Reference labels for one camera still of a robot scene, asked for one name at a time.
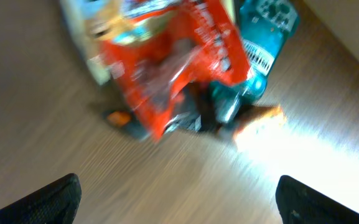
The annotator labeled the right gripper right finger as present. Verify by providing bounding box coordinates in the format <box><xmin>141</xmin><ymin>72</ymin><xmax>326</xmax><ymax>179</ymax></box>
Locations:
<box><xmin>275</xmin><ymin>175</ymin><xmax>359</xmax><ymax>224</ymax></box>

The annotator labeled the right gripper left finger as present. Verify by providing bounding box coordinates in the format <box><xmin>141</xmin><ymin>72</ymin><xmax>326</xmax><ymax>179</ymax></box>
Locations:
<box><xmin>0</xmin><ymin>173</ymin><xmax>82</xmax><ymax>224</ymax></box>

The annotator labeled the orange small snack box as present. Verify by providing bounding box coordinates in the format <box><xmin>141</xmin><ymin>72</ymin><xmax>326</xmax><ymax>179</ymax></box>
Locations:
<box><xmin>232</xmin><ymin>105</ymin><xmax>287</xmax><ymax>151</ymax></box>

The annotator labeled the blue mouthwash bottle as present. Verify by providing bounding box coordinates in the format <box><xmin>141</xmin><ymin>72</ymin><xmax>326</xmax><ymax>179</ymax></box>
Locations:
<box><xmin>210</xmin><ymin>0</ymin><xmax>300</xmax><ymax>123</ymax></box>

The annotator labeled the yellow snack bag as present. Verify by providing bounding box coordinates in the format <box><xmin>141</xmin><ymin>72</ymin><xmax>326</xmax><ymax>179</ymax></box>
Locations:
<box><xmin>59</xmin><ymin>0</ymin><xmax>238</xmax><ymax>86</ymax></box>

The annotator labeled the dark red snack packet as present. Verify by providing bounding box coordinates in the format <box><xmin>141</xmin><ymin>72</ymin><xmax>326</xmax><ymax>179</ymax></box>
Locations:
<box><xmin>97</xmin><ymin>1</ymin><xmax>253</xmax><ymax>139</ymax></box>

